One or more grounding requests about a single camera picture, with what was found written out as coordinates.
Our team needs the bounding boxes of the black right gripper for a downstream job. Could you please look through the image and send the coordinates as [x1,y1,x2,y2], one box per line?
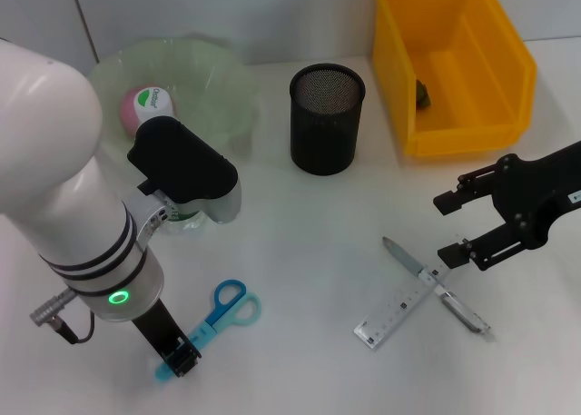
[433,140,581,272]

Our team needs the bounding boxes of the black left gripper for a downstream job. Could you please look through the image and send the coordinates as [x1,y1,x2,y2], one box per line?
[131,299,203,379]

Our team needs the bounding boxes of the blue children's scissors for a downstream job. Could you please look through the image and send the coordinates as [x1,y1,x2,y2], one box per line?
[153,279,263,382]

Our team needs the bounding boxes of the clear plastic ruler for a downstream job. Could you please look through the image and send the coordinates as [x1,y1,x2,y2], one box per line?
[353,260,455,352]

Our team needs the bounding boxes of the green plastic wrapper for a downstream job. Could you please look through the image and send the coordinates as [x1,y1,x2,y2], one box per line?
[414,79,433,110]

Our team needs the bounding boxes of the pink knitted peach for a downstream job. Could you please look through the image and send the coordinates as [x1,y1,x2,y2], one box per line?
[118,87,140,137]

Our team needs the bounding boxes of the clear green-label water bottle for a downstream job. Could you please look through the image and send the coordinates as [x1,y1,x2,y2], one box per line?
[133,85,208,237]

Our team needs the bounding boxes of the grey white pen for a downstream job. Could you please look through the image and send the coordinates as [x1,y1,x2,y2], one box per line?
[381,236,493,341]

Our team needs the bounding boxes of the black mesh pen cup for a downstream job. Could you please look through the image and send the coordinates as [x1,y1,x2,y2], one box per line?
[289,63,367,177]

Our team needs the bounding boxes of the green glass fruit plate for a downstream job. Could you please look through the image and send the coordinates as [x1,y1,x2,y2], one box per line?
[85,35,262,162]

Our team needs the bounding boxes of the yellow plastic bin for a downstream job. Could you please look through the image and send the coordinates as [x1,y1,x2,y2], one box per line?
[372,0,538,159]

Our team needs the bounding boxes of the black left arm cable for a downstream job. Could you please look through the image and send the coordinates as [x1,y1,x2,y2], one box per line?
[29,290,97,346]

